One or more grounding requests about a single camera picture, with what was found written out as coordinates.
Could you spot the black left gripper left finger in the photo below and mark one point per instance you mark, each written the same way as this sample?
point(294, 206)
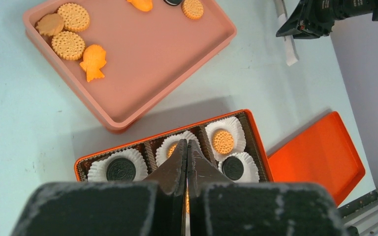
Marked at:
point(168, 184)

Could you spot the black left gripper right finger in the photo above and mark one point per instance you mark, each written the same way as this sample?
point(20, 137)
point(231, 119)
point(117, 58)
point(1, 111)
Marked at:
point(211, 196)

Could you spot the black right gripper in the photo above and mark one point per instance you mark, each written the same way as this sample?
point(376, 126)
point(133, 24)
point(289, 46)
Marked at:
point(312, 19)

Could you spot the round orange cookie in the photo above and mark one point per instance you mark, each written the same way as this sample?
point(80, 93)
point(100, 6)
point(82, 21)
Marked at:
point(193, 9)
point(187, 207)
point(171, 149)
point(222, 141)
point(76, 18)
point(68, 45)

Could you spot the black sandwich cookie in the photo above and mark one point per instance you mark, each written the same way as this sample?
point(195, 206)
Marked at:
point(173, 2)
point(121, 169)
point(233, 168)

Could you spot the orange tin lid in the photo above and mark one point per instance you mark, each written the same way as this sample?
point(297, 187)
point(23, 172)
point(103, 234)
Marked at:
point(325, 154)

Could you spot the metal serving tongs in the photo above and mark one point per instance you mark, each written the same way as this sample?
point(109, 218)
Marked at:
point(290, 50)

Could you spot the white paper cup back-middle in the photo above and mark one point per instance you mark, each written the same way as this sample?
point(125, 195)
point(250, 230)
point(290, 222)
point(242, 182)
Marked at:
point(161, 152)

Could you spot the white paper cup back-right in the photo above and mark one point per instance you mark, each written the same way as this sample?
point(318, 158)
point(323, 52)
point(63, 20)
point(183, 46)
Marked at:
point(233, 125)

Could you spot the white paper cup back-left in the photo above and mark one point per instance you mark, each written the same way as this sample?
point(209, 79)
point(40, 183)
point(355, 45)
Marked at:
point(97, 170)

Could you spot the pink cookie tray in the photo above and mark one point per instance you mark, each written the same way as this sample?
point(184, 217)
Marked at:
point(149, 54)

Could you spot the fish shaped orange cookie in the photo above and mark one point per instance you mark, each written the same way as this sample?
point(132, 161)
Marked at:
point(93, 60)
point(142, 5)

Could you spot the flower shaped orange cookie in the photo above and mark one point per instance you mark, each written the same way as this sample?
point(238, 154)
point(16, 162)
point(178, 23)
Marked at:
point(50, 25)

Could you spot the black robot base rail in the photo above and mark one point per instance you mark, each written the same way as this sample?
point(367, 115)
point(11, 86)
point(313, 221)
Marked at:
point(360, 217)

